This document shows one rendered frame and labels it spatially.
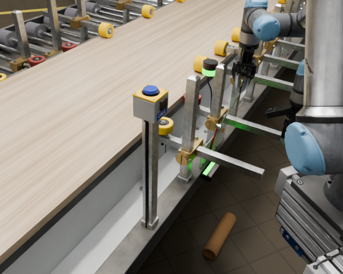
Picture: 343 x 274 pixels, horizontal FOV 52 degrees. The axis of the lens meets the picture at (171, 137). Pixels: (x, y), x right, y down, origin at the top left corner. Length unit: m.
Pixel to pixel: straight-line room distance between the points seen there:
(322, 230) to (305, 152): 0.32
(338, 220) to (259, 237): 1.29
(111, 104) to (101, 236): 0.53
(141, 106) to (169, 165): 0.72
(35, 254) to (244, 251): 1.27
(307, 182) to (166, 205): 0.54
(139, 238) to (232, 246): 0.98
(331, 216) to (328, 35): 0.42
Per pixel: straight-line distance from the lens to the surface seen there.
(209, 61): 1.40
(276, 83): 1.65
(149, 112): 0.90
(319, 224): 1.04
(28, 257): 1.15
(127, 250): 1.19
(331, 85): 0.80
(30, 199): 1.11
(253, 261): 2.08
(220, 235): 2.05
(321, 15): 0.81
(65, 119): 1.42
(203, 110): 1.54
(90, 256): 1.29
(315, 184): 1.00
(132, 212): 1.40
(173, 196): 1.34
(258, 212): 2.32
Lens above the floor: 1.67
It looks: 36 degrees down
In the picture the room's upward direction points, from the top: 3 degrees clockwise
